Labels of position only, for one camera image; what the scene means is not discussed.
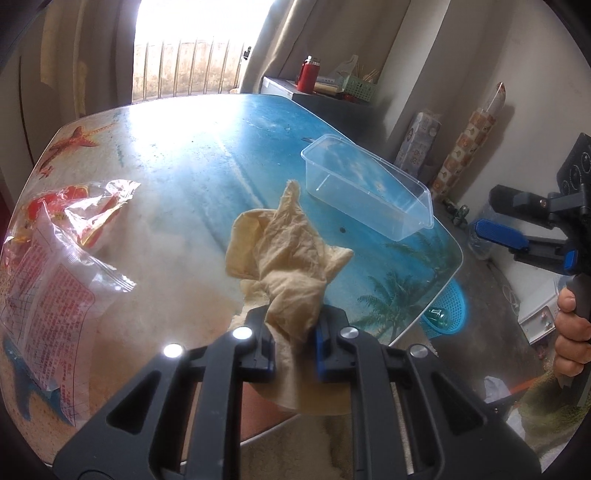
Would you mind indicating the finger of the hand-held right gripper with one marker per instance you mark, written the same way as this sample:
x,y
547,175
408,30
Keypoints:
x,y
501,234
512,201

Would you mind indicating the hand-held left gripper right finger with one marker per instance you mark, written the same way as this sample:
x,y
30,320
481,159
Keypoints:
x,y
325,364

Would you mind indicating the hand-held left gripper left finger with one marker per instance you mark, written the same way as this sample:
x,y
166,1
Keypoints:
x,y
258,344

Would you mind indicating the blue plastic mesh basket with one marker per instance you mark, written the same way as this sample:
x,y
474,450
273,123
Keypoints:
x,y
450,304

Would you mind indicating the clear red print snack bag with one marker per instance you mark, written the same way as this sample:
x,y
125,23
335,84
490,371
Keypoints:
x,y
51,286

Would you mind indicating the person's right hand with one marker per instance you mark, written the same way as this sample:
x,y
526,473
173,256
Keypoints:
x,y
572,341

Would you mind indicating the empty water jug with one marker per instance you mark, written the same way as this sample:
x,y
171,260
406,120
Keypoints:
x,y
482,240

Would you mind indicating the green drink can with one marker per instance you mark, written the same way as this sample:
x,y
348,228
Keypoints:
x,y
461,216

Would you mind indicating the patterned roll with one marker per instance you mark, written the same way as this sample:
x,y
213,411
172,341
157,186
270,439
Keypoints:
x,y
464,157

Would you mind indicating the beige fleece cloth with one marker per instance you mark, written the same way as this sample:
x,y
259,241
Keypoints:
x,y
300,447

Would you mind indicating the white water dispenser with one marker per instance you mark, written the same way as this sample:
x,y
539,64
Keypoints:
x,y
538,318

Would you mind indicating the white rolled paper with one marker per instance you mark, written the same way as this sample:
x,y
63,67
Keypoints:
x,y
496,99

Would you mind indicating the green plastic bottle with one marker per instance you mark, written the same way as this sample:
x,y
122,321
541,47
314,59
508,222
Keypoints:
x,y
435,316

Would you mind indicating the toilet paper pack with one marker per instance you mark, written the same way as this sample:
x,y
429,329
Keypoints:
x,y
418,143

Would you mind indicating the clear plastic food container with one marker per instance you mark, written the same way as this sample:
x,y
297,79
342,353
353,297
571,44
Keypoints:
x,y
369,184

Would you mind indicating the white plastic bag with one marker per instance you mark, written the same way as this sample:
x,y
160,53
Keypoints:
x,y
496,388

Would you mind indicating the small green storage basket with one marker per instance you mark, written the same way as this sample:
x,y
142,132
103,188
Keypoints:
x,y
361,85

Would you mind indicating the clear bag with sticks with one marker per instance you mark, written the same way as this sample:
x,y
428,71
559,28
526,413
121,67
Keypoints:
x,y
353,67

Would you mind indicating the grey box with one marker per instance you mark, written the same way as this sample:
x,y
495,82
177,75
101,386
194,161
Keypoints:
x,y
323,97

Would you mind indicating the red thermos flask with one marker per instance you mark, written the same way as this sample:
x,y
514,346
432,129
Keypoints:
x,y
307,76

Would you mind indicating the beige curtain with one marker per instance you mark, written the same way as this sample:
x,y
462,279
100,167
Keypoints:
x,y
323,37

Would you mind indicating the window railing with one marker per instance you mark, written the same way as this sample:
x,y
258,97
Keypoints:
x,y
184,69

